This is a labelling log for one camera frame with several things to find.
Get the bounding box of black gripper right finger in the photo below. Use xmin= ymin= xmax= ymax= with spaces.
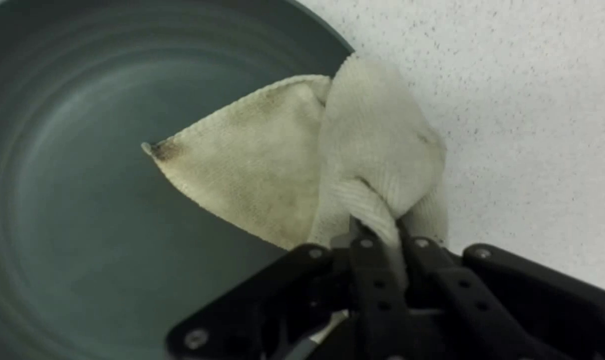
xmin=397 ymin=221 xmax=605 ymax=360

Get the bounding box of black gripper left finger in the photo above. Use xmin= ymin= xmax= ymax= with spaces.
xmin=164 ymin=215 xmax=409 ymax=360

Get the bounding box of beige cloth towel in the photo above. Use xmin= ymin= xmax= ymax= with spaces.
xmin=140 ymin=49 xmax=449 ymax=287

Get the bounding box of dark teal round plate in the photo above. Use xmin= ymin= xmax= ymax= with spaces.
xmin=0 ymin=0 xmax=355 ymax=360

